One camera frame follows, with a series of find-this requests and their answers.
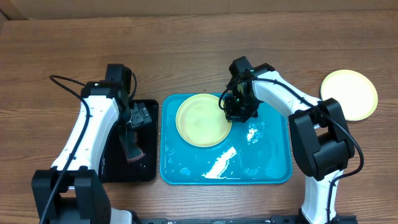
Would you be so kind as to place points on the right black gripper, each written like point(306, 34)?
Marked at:
point(236, 116)

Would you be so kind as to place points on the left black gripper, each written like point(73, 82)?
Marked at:
point(142, 116)

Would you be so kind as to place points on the yellow plate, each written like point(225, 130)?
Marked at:
point(355, 93)
point(201, 122)

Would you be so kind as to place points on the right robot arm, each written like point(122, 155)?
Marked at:
point(321, 143)

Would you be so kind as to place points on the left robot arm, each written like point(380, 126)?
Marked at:
point(71, 190)

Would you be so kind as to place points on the teal plastic tray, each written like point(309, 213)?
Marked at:
point(254, 152)

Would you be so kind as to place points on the black water tray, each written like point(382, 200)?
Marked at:
point(115, 168)

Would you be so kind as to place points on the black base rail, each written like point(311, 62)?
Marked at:
point(276, 219)

